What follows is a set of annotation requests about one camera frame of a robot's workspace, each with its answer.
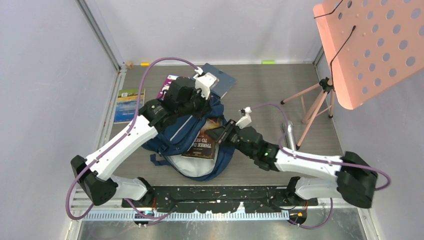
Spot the pink perforated stand board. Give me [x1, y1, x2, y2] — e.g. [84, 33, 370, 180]
[313, 0, 424, 110]

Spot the purple cartoon book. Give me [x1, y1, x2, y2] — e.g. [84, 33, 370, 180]
[156, 74, 179, 100]

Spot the dark blue notebook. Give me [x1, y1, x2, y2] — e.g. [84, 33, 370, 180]
[201, 63, 237, 99]

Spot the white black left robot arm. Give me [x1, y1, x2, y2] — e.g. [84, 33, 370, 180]
[71, 73, 218, 207]

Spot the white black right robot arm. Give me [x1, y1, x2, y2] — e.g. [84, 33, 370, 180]
[205, 121, 378, 209]

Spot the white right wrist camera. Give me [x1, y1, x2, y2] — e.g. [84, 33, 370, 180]
[236, 107, 252, 129]

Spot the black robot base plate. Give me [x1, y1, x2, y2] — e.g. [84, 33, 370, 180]
[132, 185, 318, 214]

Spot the dark Three Days book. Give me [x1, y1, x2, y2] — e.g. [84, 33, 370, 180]
[182, 117, 223, 160]

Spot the small wooden cube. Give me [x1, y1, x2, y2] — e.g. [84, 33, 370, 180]
[125, 61, 134, 70]

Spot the green tape piece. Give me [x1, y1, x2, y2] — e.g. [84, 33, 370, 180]
[261, 60, 276, 65]

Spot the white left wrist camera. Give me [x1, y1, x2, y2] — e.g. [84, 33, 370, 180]
[193, 67, 219, 100]

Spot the blue green landscape book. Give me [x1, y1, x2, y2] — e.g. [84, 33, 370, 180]
[113, 88, 138, 124]

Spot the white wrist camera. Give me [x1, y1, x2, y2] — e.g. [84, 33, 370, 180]
[236, 107, 252, 129]
[193, 67, 219, 100]

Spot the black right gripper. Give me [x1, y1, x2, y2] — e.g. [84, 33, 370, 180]
[206, 118, 256, 159]

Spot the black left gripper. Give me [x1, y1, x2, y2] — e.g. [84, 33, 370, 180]
[176, 86, 212, 121]

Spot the black thin stand cable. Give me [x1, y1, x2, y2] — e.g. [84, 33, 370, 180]
[313, 0, 357, 90]

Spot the silver metal cylinder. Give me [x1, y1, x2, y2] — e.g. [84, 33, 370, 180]
[282, 120, 296, 151]

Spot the navy blue backpack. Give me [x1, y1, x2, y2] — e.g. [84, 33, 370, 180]
[142, 97, 235, 182]

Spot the aluminium frame rail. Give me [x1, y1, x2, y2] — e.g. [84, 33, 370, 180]
[75, 0, 121, 72]

